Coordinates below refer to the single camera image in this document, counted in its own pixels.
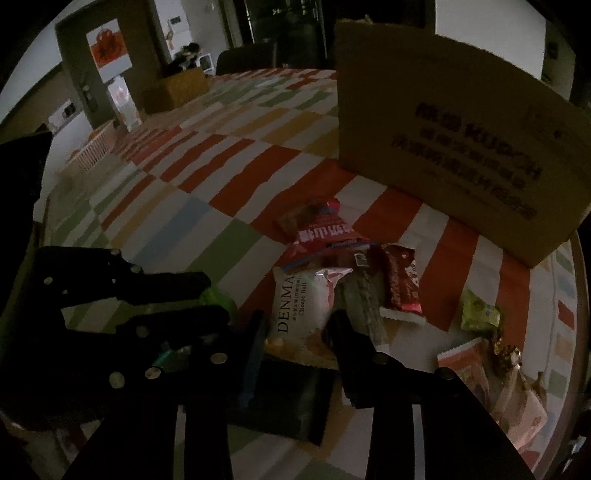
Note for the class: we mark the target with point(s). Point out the small white appliance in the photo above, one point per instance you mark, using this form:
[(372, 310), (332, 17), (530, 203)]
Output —
[(206, 63)]

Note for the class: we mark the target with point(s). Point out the large cardboard box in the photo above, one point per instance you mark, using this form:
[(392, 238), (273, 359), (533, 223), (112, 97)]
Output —
[(438, 115)]

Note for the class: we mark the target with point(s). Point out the dark flat snack packet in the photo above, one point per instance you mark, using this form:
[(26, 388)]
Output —
[(291, 406)]

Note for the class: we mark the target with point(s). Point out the white wall device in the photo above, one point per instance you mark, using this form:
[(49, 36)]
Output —
[(62, 115)]

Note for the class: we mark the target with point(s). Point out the long green snack bar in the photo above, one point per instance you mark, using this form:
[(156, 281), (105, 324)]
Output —
[(364, 295)]

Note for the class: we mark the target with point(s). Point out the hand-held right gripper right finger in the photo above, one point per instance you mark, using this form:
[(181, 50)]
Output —
[(348, 350)]

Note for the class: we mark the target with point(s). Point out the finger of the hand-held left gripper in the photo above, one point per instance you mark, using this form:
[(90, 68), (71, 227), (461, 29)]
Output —
[(175, 284), (184, 322)]

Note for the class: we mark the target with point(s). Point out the colourful checked tablecloth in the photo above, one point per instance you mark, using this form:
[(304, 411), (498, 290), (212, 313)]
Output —
[(207, 161)]

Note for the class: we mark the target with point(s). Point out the white snack packet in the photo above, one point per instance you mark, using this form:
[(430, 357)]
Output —
[(295, 304)]

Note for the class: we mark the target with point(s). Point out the gold foil candy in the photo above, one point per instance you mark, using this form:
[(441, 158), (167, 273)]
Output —
[(505, 355)]

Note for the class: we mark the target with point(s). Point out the small green snack packet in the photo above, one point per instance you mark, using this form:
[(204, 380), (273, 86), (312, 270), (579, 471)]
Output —
[(218, 297)]

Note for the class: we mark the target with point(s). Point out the yellow-green snack packet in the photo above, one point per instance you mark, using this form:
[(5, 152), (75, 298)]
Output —
[(478, 311)]

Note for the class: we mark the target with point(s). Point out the small cardboard box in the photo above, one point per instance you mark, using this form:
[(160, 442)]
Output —
[(178, 90)]

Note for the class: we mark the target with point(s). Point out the pink-orange snack packet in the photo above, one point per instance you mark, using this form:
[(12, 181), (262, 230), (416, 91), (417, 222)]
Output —
[(466, 369)]

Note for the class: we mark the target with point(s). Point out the red and white wall poster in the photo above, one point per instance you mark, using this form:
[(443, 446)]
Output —
[(108, 50)]

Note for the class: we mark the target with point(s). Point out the dark red snack packet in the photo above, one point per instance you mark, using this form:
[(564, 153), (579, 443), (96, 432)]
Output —
[(404, 281)]

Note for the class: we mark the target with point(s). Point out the dark chair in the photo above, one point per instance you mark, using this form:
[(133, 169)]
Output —
[(244, 57)]

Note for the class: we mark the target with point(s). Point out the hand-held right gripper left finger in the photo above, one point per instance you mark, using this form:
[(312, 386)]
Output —
[(253, 355)]

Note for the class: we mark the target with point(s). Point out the large red snack packet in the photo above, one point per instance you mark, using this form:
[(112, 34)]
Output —
[(323, 240)]

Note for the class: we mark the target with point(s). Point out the clear brown snack packet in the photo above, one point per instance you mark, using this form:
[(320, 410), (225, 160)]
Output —
[(300, 216)]

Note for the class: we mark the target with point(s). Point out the pale pink snack packet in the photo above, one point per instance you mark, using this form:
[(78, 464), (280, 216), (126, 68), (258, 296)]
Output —
[(521, 415)]

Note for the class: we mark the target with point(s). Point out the white slatted basket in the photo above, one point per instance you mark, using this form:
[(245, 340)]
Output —
[(90, 152)]

